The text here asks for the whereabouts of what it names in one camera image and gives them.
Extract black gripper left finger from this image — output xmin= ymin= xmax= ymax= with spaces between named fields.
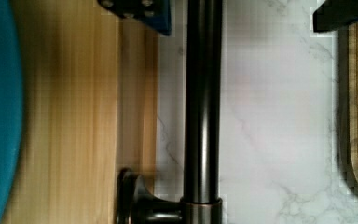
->
xmin=97 ymin=0 xmax=172 ymax=35

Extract light wooden drawer front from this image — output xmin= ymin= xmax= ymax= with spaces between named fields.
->
xmin=2 ymin=0 xmax=158 ymax=224

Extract dark metal drawer handle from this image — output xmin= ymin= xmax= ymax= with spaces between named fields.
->
xmin=116 ymin=0 xmax=223 ymax=224

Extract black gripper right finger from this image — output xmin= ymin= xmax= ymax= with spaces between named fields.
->
xmin=312 ymin=0 xmax=358 ymax=33

